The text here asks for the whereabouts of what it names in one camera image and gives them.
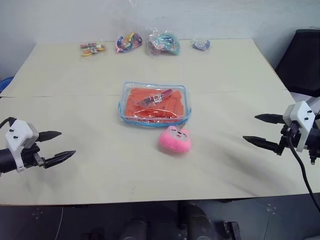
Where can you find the bag of colourful toys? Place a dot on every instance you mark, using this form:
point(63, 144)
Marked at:
point(128, 42)

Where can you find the blue plastic tub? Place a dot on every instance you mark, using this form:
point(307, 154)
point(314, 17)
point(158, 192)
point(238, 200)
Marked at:
point(5, 84)

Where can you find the small clear packet red item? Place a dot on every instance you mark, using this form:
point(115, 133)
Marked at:
point(152, 98)

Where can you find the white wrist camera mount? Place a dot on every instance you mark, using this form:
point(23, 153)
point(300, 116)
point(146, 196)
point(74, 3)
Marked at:
point(301, 120)
point(18, 136)

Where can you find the dark rounded shape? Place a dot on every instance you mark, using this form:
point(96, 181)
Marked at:
point(127, 230)
point(197, 222)

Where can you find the large bag of teal items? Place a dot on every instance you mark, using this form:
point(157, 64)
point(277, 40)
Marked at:
point(162, 43)

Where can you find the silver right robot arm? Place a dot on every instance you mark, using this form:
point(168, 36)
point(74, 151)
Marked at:
point(314, 140)

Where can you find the small packet of blue bands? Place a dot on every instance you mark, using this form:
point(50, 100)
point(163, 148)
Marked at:
point(200, 44)

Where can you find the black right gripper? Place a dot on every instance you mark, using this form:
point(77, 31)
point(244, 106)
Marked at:
point(287, 138)

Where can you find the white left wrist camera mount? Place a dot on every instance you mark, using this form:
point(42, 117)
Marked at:
point(18, 136)

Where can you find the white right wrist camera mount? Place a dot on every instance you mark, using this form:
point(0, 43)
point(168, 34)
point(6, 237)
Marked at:
point(301, 120)

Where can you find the clear pouch with orange cloth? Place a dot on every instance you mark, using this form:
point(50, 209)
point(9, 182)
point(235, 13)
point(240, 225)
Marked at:
point(130, 120)

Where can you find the pink plush toy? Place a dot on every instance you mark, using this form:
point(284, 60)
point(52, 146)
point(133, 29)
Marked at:
point(175, 141)

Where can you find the black chair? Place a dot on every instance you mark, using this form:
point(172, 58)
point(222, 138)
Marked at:
point(300, 65)

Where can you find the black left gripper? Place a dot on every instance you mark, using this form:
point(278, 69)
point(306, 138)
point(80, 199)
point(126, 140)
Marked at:
point(30, 157)

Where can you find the orange cloth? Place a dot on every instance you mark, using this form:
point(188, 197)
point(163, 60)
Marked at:
point(172, 105)

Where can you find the black block under table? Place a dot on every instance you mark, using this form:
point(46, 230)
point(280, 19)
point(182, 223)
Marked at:
point(232, 230)

